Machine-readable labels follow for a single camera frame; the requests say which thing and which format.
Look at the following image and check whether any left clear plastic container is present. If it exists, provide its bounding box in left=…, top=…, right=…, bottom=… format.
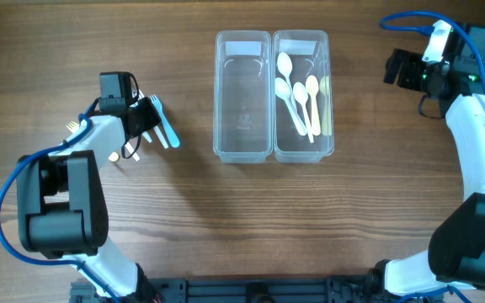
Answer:
left=213, top=30, right=273, bottom=164

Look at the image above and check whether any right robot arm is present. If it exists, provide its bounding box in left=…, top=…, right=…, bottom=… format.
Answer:
left=364, top=15, right=485, bottom=302

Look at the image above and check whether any blue cable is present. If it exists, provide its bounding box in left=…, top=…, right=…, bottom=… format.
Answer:
left=379, top=10, right=485, bottom=303
left=0, top=97, right=121, bottom=303

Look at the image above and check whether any yellow plastic fork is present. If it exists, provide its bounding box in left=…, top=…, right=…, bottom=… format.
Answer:
left=66, top=121, right=120, bottom=162

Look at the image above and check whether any clear plastic container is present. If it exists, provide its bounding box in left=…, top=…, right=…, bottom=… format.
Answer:
left=213, top=30, right=273, bottom=164
left=272, top=29, right=334, bottom=163

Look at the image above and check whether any yellow plastic spoon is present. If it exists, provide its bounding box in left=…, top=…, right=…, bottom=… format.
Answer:
left=305, top=75, right=321, bottom=136

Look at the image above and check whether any white fork, bluish handle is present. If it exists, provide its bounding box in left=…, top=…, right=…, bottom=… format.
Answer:
left=150, top=95, right=180, bottom=148

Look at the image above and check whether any white plastic fork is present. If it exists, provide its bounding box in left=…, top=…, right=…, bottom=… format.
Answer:
left=142, top=131, right=152, bottom=143
left=136, top=88, right=170, bottom=150
left=125, top=142, right=141, bottom=162

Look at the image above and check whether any left blue cable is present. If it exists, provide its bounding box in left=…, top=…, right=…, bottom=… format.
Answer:
left=0, top=97, right=121, bottom=303

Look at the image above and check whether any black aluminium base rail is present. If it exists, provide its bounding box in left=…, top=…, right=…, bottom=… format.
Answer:
left=70, top=275, right=395, bottom=303

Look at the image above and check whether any right clear plastic container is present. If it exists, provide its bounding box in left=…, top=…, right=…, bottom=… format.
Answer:
left=272, top=29, right=334, bottom=163

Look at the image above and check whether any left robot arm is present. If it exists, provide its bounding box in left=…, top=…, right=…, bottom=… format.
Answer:
left=12, top=72, right=161, bottom=302

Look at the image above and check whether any right blue cable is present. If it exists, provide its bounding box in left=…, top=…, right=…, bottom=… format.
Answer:
left=379, top=10, right=485, bottom=303

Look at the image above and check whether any white plastic spoon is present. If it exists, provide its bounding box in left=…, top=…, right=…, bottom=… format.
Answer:
left=276, top=52, right=296, bottom=107
left=293, top=82, right=314, bottom=143
left=274, top=77, right=307, bottom=136

